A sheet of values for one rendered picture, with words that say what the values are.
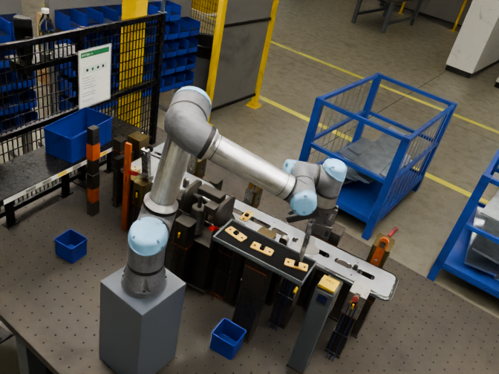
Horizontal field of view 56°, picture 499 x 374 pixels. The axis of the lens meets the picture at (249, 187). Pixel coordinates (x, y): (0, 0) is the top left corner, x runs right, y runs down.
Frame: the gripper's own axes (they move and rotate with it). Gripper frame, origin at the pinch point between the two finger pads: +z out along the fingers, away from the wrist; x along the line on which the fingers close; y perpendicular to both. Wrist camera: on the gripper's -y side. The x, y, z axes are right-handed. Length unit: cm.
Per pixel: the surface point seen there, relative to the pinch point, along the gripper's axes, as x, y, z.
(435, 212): 267, 121, 124
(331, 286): -5.0, 13.4, 8.4
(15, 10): 151, -221, -1
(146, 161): 37, -74, 8
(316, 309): -7.1, 11.3, 19.4
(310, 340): -7.5, 13.1, 35.3
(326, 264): 24.8, 12.9, 24.4
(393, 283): 26, 41, 24
